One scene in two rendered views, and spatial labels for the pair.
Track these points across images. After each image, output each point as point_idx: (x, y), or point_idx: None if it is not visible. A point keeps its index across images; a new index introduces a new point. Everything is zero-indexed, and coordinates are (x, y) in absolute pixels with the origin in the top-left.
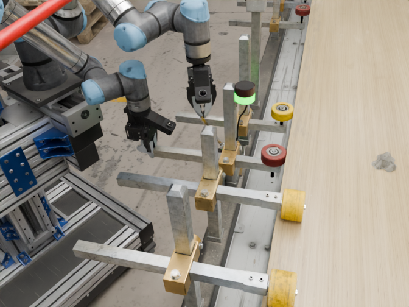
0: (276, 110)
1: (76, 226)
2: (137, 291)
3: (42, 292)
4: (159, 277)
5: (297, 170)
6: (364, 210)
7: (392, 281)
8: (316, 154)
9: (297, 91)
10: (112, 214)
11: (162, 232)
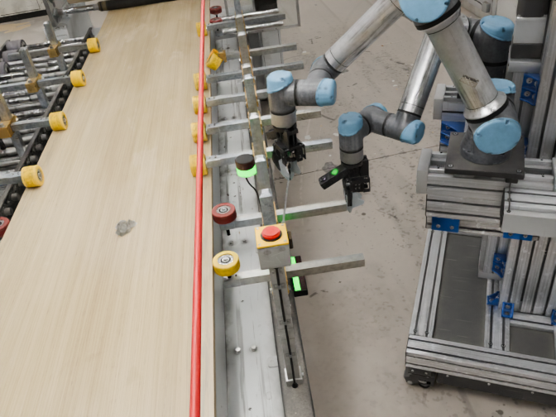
0: (231, 253)
1: (486, 316)
2: (391, 338)
3: (448, 262)
4: (380, 359)
5: None
6: (149, 189)
7: (140, 162)
8: (184, 219)
9: (212, 294)
10: (459, 343)
11: (415, 411)
